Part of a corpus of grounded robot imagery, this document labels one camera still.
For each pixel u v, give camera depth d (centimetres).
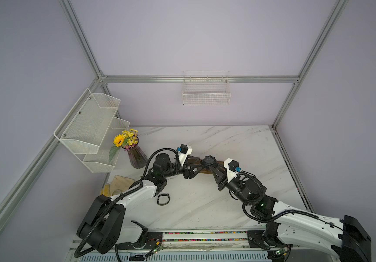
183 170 68
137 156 92
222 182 61
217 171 68
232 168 56
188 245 73
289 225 51
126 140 80
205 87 94
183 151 67
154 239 73
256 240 73
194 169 69
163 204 84
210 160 67
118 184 92
